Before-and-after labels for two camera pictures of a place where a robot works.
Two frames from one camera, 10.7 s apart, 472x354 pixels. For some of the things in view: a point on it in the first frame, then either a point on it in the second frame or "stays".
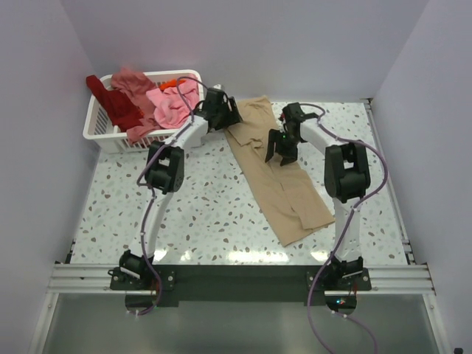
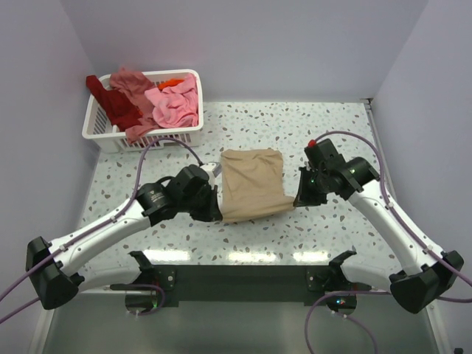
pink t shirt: [170, 109] stays
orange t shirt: [172, 83] stays
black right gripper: [289, 155] to [304, 198]
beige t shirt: [285, 194] to [252, 184]
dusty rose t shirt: [136, 85] stays
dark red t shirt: [122, 110] stays
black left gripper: [233, 116] to [212, 212]
